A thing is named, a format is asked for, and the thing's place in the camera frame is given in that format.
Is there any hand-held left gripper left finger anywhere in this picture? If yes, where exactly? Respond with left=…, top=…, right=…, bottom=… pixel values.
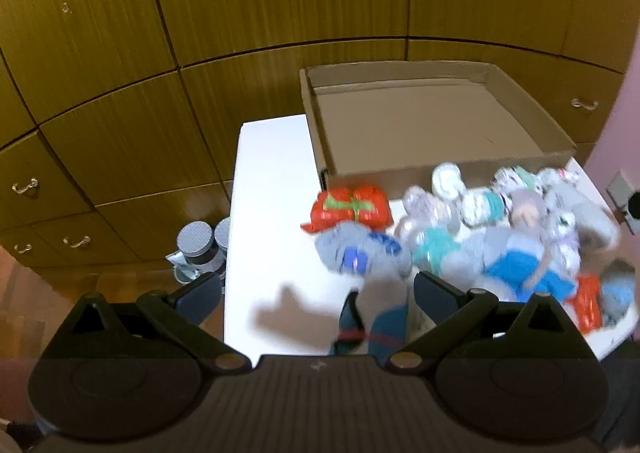
left=64, top=272, right=252, bottom=376

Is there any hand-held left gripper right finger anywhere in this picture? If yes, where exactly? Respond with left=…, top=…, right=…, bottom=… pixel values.
left=384, top=270, right=582, bottom=376

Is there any pile of socks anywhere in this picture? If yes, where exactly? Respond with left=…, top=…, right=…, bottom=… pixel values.
left=395, top=160, right=623, bottom=304

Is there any red sock bundle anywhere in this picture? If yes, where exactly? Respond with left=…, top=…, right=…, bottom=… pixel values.
left=567, top=273, right=603, bottom=334
left=300, top=184, right=393, bottom=234

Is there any brown cardboard box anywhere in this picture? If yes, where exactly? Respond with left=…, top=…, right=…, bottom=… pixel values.
left=299, top=60, right=578, bottom=184

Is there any blue grey sock bundle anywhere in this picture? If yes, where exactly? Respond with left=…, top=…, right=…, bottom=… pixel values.
left=600, top=260, right=637, bottom=329

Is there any grey lidded jar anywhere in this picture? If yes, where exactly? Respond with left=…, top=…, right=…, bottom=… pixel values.
left=214, top=217, right=234, bottom=279
left=175, top=222, right=217, bottom=284

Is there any wooden cabinet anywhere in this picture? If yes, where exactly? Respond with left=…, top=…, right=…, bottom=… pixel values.
left=0, top=0, right=640, bottom=286

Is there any white wall outlet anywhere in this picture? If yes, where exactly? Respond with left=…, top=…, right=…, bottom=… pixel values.
left=606, top=169, right=632, bottom=209

